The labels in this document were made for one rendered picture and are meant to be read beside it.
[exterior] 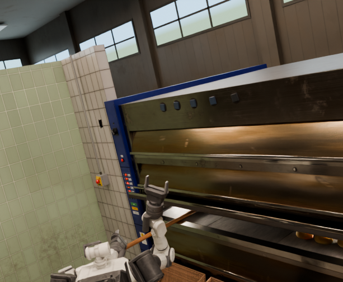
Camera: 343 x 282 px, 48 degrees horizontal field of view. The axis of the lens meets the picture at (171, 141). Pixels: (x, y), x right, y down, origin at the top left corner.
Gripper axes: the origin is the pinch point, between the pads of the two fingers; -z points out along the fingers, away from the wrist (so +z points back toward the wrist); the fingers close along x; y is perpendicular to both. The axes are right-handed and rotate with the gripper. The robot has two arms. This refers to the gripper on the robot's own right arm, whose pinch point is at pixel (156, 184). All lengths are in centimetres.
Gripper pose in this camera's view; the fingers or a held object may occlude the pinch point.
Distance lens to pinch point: 193.6
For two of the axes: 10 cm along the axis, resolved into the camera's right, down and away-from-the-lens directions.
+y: 4.1, -3.6, 8.4
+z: -0.8, 9.0, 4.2
